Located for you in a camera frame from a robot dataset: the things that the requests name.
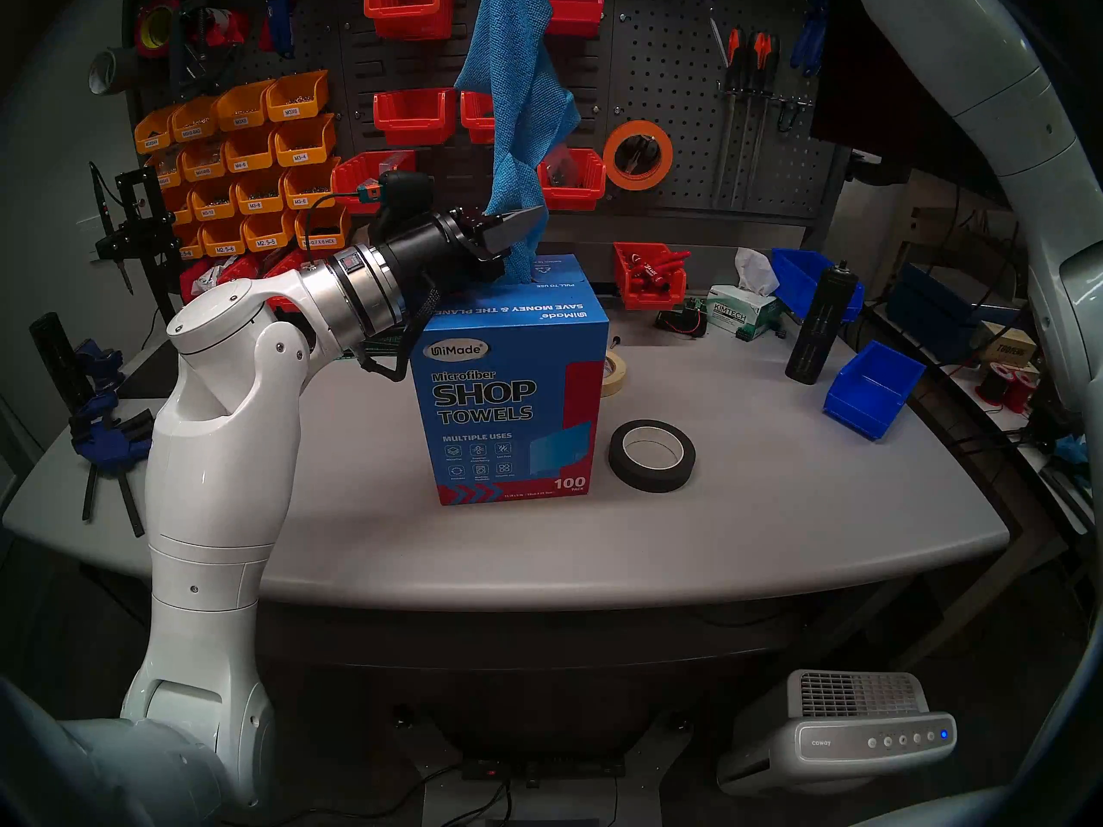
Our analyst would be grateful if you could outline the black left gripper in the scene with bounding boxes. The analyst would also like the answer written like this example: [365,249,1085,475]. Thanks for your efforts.
[382,203,549,307]

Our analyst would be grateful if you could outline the blue microfiber shop towel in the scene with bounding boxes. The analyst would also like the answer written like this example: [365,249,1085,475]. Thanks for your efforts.
[454,0,581,285]

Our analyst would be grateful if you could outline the blue shop towels box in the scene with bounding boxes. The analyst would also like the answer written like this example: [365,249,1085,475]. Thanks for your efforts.
[409,253,610,506]

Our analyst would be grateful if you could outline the red plastic storage bin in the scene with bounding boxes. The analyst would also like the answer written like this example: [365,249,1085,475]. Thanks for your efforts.
[363,0,456,41]
[332,151,417,215]
[373,88,458,147]
[460,89,498,144]
[537,147,608,212]
[543,0,606,39]

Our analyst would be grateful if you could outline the red bin with red markers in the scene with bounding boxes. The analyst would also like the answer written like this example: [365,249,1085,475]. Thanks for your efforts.
[614,242,692,311]

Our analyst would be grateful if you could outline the orange tape roll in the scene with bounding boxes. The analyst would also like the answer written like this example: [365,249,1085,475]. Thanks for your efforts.
[602,120,674,192]

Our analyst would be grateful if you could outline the black pegboard panel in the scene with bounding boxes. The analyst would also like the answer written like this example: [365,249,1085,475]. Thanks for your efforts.
[129,0,854,227]

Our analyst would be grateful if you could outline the Kimtech tissue box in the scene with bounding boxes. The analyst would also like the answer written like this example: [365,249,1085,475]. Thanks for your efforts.
[705,248,787,342]

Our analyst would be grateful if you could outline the black tape roll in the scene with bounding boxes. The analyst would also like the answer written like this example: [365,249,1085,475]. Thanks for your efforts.
[608,420,697,494]

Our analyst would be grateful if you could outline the blue plastic storage bin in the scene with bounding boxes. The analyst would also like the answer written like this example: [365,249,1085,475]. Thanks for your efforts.
[770,248,867,322]

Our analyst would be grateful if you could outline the blue hanging clamp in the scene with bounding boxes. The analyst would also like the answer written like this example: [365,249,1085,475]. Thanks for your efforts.
[265,0,301,59]

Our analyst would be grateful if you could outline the black cylindrical bottle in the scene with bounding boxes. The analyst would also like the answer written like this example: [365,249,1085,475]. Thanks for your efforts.
[785,260,860,385]

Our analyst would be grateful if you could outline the black metal stand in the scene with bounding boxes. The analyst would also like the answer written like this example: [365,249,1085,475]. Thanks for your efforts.
[90,166,182,318]

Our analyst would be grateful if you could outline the bright blue plastic bin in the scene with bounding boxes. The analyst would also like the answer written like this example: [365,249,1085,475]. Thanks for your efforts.
[823,340,927,442]

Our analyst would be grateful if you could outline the red yellow tape roll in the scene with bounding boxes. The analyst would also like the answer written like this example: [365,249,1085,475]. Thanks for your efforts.
[134,0,184,59]

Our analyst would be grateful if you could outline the dark blue storage bin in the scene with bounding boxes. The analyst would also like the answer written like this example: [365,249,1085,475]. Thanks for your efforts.
[886,264,983,363]

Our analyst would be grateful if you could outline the blue black bar clamp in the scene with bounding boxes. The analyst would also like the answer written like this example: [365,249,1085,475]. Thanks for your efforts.
[69,407,158,539]
[73,339,130,408]

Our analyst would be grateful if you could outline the black cylinder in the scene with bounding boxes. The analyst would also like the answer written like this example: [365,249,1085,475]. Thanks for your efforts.
[28,312,80,404]

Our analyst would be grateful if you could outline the cardboard box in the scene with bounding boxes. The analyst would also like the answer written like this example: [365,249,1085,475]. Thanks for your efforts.
[974,321,1041,365]

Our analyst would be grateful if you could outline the black power strip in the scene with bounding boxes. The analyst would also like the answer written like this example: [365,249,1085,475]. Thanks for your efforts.
[461,755,627,785]

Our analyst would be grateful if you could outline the white air purifier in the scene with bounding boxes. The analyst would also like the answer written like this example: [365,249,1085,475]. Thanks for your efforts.
[717,669,958,798]

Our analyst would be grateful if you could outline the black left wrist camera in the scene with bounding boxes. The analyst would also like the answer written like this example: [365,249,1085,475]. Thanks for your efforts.
[372,171,436,232]

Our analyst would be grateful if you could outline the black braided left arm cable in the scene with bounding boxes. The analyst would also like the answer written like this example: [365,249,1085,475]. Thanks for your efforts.
[358,287,440,382]

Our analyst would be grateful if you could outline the black battery holder with wires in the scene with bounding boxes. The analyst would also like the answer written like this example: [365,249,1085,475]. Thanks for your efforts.
[655,305,711,339]

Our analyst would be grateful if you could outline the orange black handle screwdriver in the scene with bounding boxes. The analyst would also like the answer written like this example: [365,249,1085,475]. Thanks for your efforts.
[712,26,745,208]
[734,29,770,208]

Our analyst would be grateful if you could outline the blue handled pliers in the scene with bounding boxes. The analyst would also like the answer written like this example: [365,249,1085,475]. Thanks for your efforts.
[790,0,831,78]

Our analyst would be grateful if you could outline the grey duct tape roll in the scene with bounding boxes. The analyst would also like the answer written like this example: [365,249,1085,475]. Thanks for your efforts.
[88,47,132,96]

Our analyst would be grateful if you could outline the red wire spool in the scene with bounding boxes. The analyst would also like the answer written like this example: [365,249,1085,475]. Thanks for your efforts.
[1002,364,1041,414]

